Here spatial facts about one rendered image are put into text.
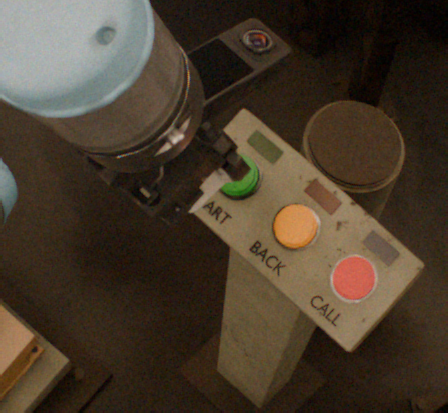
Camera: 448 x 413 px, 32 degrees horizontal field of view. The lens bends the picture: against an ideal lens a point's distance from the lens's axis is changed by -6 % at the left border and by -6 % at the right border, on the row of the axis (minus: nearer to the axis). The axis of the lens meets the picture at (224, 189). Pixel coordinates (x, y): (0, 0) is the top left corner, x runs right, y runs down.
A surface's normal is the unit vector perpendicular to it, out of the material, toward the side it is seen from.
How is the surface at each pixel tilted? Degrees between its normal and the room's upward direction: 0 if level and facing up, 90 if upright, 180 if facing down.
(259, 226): 20
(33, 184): 0
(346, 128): 0
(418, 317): 0
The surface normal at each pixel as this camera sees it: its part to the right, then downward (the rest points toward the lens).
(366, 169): 0.04, -0.46
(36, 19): -0.13, -0.18
